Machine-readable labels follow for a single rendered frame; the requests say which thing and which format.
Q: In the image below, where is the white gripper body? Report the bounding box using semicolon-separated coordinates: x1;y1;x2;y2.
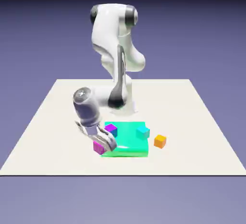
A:
74;120;118;151

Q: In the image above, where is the small purple cube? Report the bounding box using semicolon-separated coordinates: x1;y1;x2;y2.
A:
104;123;118;138

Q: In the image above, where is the small magenta cube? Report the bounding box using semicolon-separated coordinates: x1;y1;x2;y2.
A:
93;141;107;155

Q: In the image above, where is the small cyan cube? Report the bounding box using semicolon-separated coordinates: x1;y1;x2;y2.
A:
136;126;150;139

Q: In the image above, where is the small orange cube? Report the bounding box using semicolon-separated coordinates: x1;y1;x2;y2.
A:
153;134;167;149

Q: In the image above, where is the large green box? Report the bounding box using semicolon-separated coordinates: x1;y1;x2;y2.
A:
100;121;150;158

